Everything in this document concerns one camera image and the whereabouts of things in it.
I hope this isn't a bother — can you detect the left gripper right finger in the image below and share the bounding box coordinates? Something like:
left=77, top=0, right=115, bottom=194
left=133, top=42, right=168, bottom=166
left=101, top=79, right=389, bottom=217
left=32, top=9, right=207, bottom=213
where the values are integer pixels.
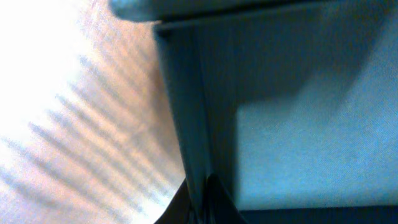
left=203, top=174, right=247, bottom=224

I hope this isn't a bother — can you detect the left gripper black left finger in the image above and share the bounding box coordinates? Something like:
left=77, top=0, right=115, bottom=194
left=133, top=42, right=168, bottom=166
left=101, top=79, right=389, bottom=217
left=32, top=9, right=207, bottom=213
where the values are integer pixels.
left=155, top=180, right=195, bottom=224

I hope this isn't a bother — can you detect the black gift box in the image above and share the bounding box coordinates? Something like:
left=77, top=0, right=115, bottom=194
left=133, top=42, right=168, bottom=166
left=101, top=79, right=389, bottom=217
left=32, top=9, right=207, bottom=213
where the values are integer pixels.
left=109, top=0, right=397, bottom=224

